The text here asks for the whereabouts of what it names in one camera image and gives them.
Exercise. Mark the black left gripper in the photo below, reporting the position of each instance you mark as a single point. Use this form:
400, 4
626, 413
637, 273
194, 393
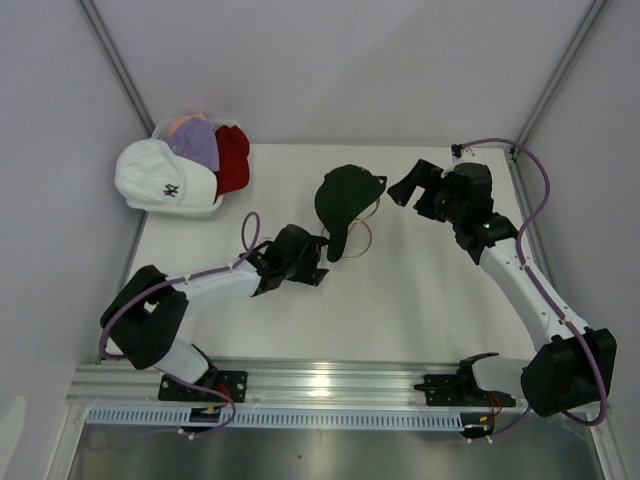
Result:
312, 249

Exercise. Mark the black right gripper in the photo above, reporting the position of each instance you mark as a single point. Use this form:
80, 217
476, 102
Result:
424, 175

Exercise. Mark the dark green cap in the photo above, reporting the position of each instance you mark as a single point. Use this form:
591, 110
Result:
345, 193

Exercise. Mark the white NY cap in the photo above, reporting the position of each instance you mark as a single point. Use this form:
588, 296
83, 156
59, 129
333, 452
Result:
152, 178

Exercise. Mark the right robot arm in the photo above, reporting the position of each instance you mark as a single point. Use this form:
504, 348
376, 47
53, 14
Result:
573, 363

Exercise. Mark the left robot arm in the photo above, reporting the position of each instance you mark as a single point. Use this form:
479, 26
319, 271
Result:
144, 319

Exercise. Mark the red cap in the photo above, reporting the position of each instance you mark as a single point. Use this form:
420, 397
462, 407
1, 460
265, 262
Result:
234, 149

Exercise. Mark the purple cap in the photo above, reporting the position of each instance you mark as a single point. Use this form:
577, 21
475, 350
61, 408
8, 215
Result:
195, 140

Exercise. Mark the pink cap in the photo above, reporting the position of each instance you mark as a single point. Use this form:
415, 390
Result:
189, 126

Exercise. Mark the white perforated plastic basket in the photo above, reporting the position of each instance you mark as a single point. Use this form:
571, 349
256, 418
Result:
186, 167

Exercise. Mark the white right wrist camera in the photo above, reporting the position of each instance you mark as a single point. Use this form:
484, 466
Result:
459, 152

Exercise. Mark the aluminium mounting rail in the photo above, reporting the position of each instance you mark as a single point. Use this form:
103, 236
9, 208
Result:
272, 383

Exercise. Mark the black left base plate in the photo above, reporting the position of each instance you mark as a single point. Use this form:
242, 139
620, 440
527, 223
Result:
230, 383

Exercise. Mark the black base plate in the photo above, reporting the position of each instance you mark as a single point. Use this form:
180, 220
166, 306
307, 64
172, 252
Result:
459, 389
230, 383

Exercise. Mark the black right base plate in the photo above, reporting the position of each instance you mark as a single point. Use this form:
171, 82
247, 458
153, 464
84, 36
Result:
459, 389

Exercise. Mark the white slotted cable duct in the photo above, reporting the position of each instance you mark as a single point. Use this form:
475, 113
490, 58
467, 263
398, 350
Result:
277, 418

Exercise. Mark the right aluminium frame post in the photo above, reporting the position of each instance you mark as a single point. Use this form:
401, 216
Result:
579, 41

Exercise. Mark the aluminium frame post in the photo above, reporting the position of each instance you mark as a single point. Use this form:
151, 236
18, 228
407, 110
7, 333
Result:
579, 41
107, 45

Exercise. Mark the left aluminium frame post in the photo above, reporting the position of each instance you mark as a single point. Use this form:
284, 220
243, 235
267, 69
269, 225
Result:
107, 45

